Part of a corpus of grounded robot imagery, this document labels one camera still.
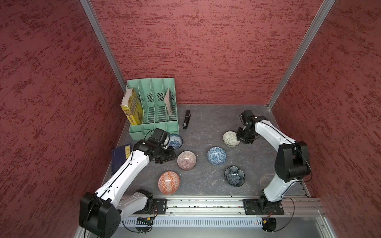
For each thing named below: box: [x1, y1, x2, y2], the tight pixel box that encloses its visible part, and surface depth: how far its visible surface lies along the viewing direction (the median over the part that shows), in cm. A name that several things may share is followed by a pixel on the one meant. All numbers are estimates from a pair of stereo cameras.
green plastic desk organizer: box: [126, 77, 180, 141], surface depth 106 cm
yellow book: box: [120, 88, 143, 126], surface depth 94 cm
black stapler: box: [182, 109, 191, 130], surface depth 112 cm
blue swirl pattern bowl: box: [206, 146, 227, 166], surface depth 92 cm
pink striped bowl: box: [176, 150, 197, 172], surface depth 88 cm
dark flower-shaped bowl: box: [224, 165, 246, 187], surface depth 84 cm
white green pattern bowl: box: [222, 130, 241, 147], surface depth 100 cm
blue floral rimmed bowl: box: [168, 133, 184, 150], surface depth 99 cm
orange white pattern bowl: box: [157, 171, 181, 195], surface depth 81 cm
